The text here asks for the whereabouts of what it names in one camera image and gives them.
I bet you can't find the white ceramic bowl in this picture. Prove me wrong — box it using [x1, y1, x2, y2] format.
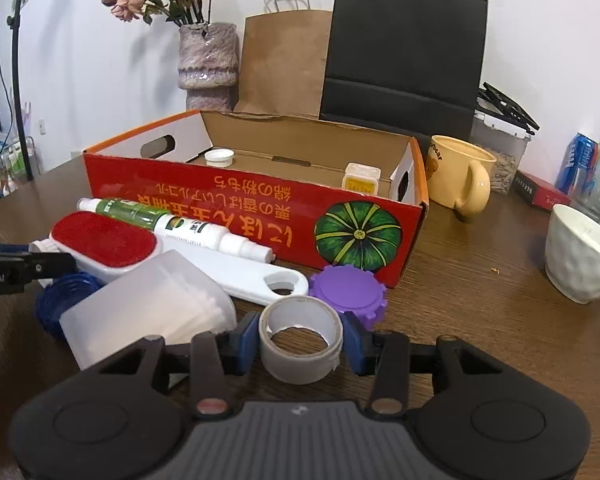
[545, 204, 600, 305]

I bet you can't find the black lamp stand pole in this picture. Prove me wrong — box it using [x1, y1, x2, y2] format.
[6, 0, 37, 182]

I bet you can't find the clear plastic storage container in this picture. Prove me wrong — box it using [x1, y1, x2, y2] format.
[470, 110, 531, 195]

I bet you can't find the black folded clips bundle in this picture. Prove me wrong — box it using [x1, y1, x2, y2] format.
[477, 82, 540, 136]

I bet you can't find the yellow bear print mug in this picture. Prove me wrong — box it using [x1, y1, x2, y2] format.
[426, 135, 497, 223]

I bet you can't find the purple gear-shaped lid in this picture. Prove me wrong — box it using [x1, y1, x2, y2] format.
[308, 265, 388, 332]

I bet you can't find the red flat box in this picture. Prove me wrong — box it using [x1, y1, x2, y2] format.
[512, 170, 572, 208]

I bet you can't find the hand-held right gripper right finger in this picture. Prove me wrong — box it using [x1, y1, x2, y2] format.
[344, 311, 511, 420]

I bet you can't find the purple white textured vase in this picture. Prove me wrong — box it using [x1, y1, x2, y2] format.
[177, 22, 240, 111]

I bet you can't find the white green spray bottle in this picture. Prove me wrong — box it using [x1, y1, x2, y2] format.
[76, 197, 275, 264]

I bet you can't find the red lint brush white handle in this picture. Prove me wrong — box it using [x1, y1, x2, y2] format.
[28, 211, 310, 306]

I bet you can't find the brown paper bag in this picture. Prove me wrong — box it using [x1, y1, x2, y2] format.
[234, 0, 335, 118]

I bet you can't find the grey tape roll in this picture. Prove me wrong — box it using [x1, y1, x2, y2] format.
[258, 296, 344, 386]

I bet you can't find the black paper bag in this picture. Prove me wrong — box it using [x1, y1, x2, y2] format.
[319, 0, 490, 138]

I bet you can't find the red pumpkin print cardboard box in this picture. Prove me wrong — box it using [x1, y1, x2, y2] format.
[82, 109, 430, 288]

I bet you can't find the blue ridged lid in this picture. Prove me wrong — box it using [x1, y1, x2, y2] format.
[35, 272, 104, 339]

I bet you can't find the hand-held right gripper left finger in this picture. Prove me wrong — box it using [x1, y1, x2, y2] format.
[82, 311, 261, 420]

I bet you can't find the blue drink can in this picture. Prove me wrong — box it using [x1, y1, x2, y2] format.
[557, 132, 600, 196]

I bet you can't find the clear drinking glass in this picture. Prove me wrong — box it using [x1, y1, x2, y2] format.
[570, 177, 600, 223]

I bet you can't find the white round bottle cap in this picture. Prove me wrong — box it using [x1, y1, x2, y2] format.
[204, 148, 234, 168]

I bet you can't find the translucent cotton swab box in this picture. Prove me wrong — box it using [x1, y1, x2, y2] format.
[59, 250, 237, 372]

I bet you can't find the small pale yellow container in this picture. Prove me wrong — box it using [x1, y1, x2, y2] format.
[343, 162, 382, 195]

